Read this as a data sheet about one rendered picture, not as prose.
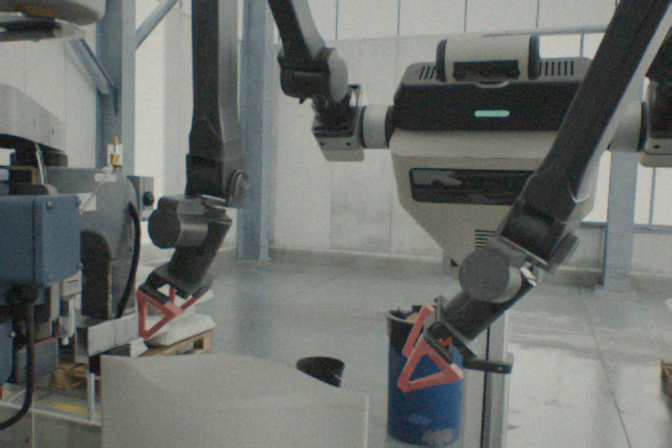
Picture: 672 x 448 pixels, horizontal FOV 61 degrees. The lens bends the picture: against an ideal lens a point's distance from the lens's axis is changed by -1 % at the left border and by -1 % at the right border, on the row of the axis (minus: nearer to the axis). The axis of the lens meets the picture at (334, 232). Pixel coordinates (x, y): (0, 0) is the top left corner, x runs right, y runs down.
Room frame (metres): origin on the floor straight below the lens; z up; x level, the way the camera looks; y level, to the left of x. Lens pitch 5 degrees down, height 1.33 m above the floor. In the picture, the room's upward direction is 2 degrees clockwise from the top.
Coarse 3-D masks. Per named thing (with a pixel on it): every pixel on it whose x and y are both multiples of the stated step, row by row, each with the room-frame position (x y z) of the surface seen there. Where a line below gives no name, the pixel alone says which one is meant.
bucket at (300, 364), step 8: (304, 360) 3.45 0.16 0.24; (312, 360) 3.48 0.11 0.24; (320, 360) 3.49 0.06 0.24; (328, 360) 3.48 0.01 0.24; (336, 360) 3.45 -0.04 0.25; (296, 368) 3.31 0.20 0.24; (304, 368) 3.44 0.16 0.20; (312, 368) 3.47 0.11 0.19; (320, 368) 3.48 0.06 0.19; (328, 368) 3.47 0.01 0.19; (336, 368) 3.44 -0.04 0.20; (344, 368) 3.31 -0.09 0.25; (312, 376) 3.22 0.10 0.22; (320, 376) 3.21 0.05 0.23; (328, 376) 3.22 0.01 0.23; (336, 376) 3.24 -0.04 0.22; (328, 384) 3.23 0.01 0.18; (336, 384) 3.27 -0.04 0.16
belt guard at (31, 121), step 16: (0, 96) 0.58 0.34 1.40; (16, 96) 0.61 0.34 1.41; (0, 112) 0.58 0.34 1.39; (16, 112) 0.61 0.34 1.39; (32, 112) 0.69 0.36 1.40; (48, 112) 0.80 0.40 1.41; (0, 128) 0.58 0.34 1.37; (16, 128) 0.61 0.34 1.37; (32, 128) 0.68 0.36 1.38; (48, 128) 0.80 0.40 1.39; (64, 128) 0.97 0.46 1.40; (0, 144) 0.92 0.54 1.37; (16, 144) 0.95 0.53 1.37; (48, 144) 0.80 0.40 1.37; (64, 144) 0.97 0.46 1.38
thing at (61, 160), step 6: (12, 156) 0.94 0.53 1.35; (18, 156) 0.93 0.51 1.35; (24, 156) 0.93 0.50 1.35; (30, 156) 0.93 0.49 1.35; (36, 156) 0.94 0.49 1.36; (42, 156) 0.94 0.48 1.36; (48, 156) 0.94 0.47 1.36; (54, 156) 0.95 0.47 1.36; (60, 156) 0.96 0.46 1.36; (66, 156) 0.98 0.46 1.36; (12, 162) 0.94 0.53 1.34; (18, 162) 0.93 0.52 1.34; (24, 162) 0.93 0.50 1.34; (30, 162) 0.93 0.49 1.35; (36, 162) 0.93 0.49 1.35; (48, 162) 0.94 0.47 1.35; (54, 162) 0.95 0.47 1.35; (60, 162) 0.96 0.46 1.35; (66, 162) 0.98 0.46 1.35
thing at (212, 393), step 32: (128, 384) 0.88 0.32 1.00; (160, 384) 0.92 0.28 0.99; (192, 384) 0.94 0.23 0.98; (224, 384) 0.95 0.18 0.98; (256, 384) 0.94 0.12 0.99; (288, 384) 0.90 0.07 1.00; (320, 384) 0.83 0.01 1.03; (128, 416) 0.88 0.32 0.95; (160, 416) 0.78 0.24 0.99; (192, 416) 0.76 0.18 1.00; (224, 416) 0.75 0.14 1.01; (256, 416) 0.76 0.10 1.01; (288, 416) 0.77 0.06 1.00; (320, 416) 0.78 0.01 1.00; (352, 416) 0.78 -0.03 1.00
